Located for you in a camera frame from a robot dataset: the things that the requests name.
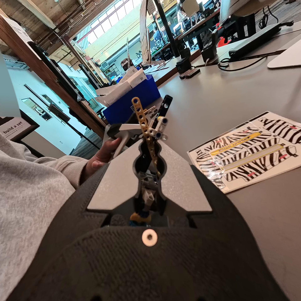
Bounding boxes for lego vehicle chassis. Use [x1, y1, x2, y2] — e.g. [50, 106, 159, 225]
[129, 94, 174, 227]

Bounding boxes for yellow lego beam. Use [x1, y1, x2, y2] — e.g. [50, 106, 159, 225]
[131, 97, 163, 178]

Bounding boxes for person's left hand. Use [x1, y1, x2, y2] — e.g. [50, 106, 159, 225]
[87, 137, 123, 178]

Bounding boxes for black charger block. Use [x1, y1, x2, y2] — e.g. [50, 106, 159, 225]
[201, 43, 219, 63]

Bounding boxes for wooden beam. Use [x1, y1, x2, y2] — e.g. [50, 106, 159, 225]
[0, 13, 112, 139]

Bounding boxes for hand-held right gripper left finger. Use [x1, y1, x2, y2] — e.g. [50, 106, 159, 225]
[87, 141, 144, 212]

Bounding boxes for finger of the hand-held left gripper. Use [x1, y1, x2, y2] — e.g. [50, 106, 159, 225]
[120, 124, 144, 142]

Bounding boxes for white papers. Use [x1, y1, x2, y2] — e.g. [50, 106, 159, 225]
[95, 66, 148, 107]

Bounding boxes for black pole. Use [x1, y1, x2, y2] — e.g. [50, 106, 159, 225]
[153, 0, 180, 58]

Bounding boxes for white lego T connector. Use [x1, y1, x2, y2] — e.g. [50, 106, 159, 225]
[148, 116, 169, 141]

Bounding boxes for zebra striped sticker sheet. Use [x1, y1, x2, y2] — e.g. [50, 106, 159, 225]
[187, 111, 301, 194]

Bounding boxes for cardboard stand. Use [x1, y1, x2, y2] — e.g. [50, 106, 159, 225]
[139, 0, 166, 69]

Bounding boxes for black white sign board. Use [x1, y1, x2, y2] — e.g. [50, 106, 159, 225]
[0, 116, 40, 143]

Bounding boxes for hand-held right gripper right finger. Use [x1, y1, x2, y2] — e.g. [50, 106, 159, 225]
[158, 142, 212, 216]

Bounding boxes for white paper notice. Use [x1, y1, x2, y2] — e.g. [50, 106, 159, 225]
[4, 16, 32, 43]

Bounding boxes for black camera box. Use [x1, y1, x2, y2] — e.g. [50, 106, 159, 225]
[175, 58, 201, 79]

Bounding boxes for blue plastic bin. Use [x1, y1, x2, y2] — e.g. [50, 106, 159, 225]
[103, 75, 162, 125]

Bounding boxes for small loose lego pieces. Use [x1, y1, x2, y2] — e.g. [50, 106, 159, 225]
[144, 106, 161, 118]

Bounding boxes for black cable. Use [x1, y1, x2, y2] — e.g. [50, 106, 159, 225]
[217, 48, 286, 71]

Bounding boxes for white monitor stand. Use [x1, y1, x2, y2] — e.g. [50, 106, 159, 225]
[268, 39, 301, 69]

